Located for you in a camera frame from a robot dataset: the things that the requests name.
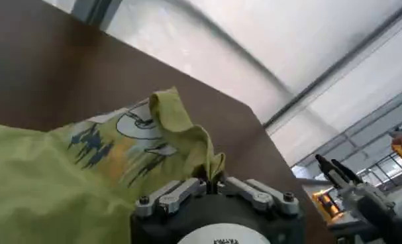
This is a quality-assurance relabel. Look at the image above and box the orange yellow object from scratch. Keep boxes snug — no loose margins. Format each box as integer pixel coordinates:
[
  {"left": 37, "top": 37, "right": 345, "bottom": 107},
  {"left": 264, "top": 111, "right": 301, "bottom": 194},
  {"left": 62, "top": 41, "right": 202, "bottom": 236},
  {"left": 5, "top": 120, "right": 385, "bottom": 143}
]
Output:
[{"left": 311, "top": 188, "right": 346, "bottom": 221}]

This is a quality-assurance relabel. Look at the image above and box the lime green printed t-shirt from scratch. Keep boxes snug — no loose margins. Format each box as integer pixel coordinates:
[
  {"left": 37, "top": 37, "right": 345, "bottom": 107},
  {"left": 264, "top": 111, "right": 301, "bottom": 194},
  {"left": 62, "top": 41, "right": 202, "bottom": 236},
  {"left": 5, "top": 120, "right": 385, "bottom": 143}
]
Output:
[{"left": 0, "top": 86, "right": 226, "bottom": 244}]

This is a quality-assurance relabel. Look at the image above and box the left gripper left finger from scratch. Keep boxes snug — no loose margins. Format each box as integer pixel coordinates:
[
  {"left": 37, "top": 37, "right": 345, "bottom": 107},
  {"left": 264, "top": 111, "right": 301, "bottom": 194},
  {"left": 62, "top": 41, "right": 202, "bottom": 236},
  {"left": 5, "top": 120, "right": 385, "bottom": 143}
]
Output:
[{"left": 134, "top": 172, "right": 213, "bottom": 218}]

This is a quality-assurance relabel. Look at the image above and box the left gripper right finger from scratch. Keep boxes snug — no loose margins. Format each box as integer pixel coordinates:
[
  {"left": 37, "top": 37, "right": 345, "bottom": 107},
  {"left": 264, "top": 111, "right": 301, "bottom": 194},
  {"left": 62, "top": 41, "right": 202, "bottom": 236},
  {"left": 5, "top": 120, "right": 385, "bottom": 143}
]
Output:
[{"left": 213, "top": 174, "right": 300, "bottom": 216}]

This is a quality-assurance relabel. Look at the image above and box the black wire rack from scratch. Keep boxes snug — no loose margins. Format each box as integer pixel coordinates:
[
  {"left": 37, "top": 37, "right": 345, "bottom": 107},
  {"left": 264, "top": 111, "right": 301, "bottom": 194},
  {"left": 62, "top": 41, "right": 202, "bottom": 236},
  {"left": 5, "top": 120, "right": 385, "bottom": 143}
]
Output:
[{"left": 356, "top": 151, "right": 402, "bottom": 192}]

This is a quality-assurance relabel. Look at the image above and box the dark metal window rail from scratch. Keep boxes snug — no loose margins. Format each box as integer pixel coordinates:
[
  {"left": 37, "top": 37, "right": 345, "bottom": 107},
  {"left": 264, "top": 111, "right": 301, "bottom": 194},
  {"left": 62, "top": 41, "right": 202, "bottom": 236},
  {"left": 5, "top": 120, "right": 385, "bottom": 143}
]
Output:
[{"left": 262, "top": 0, "right": 402, "bottom": 129}]

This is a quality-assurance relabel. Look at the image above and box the grey window pillar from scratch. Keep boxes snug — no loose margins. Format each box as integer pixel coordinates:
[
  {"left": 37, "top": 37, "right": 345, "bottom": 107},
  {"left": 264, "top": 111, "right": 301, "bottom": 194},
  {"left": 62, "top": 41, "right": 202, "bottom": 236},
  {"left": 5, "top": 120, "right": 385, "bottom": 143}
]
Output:
[{"left": 70, "top": 0, "right": 124, "bottom": 29}]

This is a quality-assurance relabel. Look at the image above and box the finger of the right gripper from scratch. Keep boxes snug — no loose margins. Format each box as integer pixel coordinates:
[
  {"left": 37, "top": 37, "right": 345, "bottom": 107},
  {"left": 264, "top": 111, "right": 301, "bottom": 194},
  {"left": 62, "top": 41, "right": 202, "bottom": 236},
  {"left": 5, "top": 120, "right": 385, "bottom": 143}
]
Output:
[
  {"left": 315, "top": 154, "right": 357, "bottom": 200},
  {"left": 331, "top": 159, "right": 395, "bottom": 208}
]

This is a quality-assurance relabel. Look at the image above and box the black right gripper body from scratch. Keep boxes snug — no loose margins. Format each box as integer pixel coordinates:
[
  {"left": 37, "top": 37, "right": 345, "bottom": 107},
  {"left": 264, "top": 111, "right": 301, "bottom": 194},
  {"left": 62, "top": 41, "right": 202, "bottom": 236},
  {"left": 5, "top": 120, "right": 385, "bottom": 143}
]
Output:
[{"left": 358, "top": 197, "right": 402, "bottom": 244}]

